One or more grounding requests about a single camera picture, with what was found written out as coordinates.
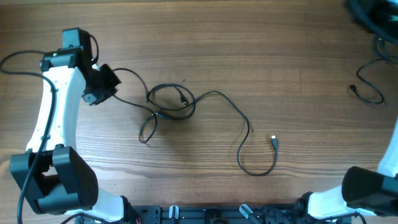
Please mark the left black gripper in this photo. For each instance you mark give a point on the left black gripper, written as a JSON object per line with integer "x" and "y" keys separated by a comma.
{"x": 111, "y": 81}

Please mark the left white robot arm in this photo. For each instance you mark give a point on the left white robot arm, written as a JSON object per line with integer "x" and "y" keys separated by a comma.
{"x": 52, "y": 176}

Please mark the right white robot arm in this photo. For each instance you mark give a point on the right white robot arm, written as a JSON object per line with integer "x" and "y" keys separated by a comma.
{"x": 362, "y": 191}

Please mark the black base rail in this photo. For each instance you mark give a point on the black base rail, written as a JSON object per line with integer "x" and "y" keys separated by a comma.
{"x": 279, "y": 213}

